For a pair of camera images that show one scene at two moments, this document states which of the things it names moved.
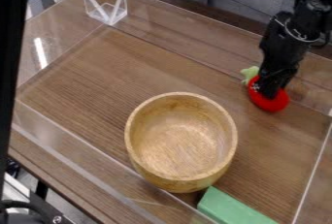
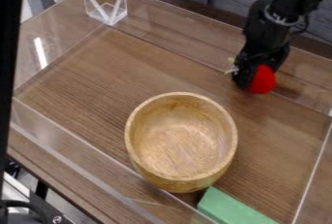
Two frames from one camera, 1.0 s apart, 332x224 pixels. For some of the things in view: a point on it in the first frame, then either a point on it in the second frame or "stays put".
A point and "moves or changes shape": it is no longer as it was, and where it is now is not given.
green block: x=230 y=210 stays put
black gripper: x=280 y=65 to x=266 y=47
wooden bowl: x=181 y=139 stays put
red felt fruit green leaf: x=275 y=105 moves or changes shape
